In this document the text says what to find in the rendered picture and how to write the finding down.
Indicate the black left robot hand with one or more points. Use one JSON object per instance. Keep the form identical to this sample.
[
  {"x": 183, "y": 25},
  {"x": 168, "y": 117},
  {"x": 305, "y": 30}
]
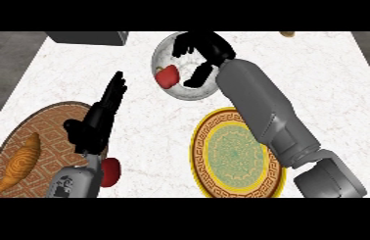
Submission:
[{"x": 99, "y": 120}]

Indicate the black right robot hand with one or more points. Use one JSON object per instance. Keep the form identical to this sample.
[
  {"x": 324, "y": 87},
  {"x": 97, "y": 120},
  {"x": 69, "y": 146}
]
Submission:
[{"x": 206, "y": 49}]

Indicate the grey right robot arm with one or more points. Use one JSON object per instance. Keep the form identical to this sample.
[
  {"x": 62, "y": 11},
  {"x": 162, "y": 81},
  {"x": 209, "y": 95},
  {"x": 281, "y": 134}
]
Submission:
[{"x": 283, "y": 129}]

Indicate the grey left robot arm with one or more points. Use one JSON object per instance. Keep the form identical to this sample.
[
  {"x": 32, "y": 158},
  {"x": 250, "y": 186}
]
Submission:
[{"x": 76, "y": 180}]

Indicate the red bell pepper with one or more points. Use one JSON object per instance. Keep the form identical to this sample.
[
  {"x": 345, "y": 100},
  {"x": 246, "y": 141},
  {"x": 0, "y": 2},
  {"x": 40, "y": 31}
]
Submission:
[{"x": 166, "y": 76}]

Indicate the white marble bowl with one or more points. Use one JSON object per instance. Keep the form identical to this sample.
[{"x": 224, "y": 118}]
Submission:
[{"x": 180, "y": 87}]

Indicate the yellow green patterned plate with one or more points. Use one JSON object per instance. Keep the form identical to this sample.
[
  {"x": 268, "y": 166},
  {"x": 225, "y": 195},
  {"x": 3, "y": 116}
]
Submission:
[{"x": 231, "y": 155}]

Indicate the red apple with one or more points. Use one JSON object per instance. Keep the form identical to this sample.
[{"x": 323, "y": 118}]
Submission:
[{"x": 110, "y": 172}]

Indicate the tan object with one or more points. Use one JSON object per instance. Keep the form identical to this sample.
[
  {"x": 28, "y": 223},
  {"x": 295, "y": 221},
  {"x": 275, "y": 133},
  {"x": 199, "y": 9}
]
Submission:
[{"x": 287, "y": 34}]

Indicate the orange croissant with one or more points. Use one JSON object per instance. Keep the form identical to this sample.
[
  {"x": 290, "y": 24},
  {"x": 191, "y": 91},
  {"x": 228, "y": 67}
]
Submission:
[{"x": 20, "y": 162}]

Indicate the dark grey appliance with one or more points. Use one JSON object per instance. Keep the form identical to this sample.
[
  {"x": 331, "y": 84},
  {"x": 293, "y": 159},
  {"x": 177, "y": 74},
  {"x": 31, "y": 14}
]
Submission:
[{"x": 88, "y": 37}]

